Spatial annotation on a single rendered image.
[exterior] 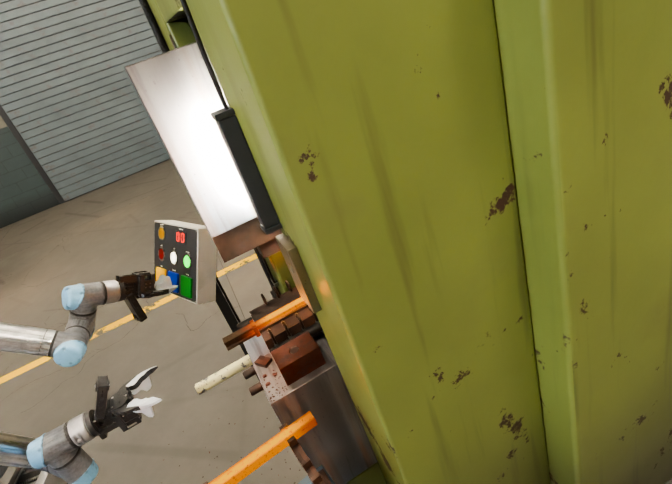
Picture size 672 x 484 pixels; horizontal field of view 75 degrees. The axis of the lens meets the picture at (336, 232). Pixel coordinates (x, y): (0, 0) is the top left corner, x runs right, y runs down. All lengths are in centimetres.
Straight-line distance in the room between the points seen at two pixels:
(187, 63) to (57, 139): 821
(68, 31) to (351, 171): 844
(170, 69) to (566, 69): 73
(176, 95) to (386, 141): 47
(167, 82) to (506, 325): 91
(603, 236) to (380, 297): 48
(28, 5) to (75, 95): 142
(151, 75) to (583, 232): 91
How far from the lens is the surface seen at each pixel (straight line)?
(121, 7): 900
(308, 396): 127
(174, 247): 180
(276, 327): 133
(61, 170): 926
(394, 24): 74
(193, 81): 100
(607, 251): 108
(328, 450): 144
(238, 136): 87
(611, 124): 96
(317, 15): 69
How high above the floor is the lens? 177
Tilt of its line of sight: 27 degrees down
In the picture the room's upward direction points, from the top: 19 degrees counter-clockwise
